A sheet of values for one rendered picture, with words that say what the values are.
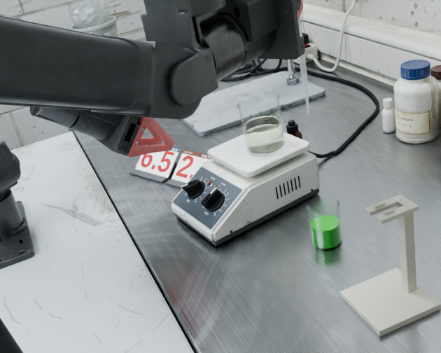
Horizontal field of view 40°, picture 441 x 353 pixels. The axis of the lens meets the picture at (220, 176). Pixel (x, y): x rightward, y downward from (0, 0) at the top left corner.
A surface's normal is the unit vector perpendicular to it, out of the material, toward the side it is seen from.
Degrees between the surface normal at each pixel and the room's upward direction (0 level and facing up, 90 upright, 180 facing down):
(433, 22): 90
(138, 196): 0
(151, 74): 87
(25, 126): 90
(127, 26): 90
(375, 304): 0
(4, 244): 0
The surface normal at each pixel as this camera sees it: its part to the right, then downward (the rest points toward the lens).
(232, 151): -0.18, -0.87
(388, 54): -0.91, 0.33
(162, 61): 0.81, 0.13
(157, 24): -0.57, 0.46
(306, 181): 0.53, 0.30
